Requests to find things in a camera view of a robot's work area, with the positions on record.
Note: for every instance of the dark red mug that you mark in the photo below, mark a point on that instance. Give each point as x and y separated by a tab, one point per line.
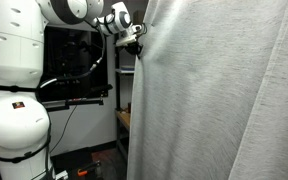
129	107

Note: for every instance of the grey fabric curtain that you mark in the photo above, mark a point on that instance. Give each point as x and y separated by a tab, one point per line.
217	100

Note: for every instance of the black wall screen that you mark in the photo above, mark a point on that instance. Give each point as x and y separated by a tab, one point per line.
70	56

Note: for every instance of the flat blue item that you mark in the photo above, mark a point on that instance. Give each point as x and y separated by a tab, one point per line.
127	68

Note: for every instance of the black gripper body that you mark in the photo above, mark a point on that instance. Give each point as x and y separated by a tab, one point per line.
134	50

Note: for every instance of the wooden top desk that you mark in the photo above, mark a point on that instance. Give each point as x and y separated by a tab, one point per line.
124	118

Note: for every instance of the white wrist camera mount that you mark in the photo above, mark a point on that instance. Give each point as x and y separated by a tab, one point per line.
125	40

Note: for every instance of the black metal shelf unit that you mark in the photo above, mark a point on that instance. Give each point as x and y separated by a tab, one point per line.
117	83

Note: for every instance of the black mounting bar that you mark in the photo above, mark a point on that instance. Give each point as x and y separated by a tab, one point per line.
84	101

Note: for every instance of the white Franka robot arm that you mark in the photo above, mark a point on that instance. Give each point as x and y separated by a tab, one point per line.
14	133

